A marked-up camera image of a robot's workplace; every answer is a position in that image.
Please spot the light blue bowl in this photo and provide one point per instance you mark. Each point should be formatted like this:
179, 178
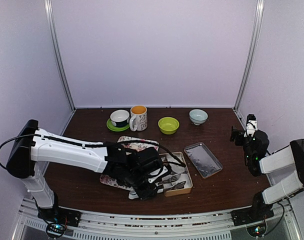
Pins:
198, 116

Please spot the metal tongs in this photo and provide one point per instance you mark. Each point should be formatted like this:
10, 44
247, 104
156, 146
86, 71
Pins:
171, 183

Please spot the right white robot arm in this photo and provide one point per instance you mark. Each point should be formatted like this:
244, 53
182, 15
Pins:
288, 161

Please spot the left aluminium frame post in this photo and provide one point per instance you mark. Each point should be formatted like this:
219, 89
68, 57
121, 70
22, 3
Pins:
57, 53

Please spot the bear print tin lid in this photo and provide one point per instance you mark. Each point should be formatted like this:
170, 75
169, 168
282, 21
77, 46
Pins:
203, 159

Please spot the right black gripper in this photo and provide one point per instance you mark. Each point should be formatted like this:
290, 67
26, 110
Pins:
234, 132

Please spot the white cup with dark band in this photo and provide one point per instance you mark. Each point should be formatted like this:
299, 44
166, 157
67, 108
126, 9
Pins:
120, 118

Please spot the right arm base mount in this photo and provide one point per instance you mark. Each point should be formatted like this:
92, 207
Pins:
251, 214

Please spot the front aluminium rail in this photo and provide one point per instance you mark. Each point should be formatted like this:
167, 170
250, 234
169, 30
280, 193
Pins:
217, 225

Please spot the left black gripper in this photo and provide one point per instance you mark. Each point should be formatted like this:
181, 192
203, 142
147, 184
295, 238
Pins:
145, 194

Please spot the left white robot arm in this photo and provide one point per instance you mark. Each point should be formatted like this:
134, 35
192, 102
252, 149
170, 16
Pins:
34, 144

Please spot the tan chocolate tin box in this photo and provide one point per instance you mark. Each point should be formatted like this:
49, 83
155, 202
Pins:
168, 160

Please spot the right aluminium frame post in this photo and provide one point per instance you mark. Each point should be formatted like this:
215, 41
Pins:
256, 30

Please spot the floral rectangular tray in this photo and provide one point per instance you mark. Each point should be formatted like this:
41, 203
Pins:
138, 146

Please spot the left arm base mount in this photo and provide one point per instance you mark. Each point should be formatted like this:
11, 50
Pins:
58, 215

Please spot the green saucer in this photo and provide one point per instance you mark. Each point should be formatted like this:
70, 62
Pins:
113, 128

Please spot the white mug orange inside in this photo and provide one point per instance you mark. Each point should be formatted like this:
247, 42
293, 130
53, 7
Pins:
138, 118

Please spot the aluminium frame post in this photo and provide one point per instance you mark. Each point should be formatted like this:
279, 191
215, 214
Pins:
57, 53
256, 30

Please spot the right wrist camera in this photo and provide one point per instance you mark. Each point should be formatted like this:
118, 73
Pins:
251, 125

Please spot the green bowl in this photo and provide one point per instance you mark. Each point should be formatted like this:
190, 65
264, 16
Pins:
168, 125

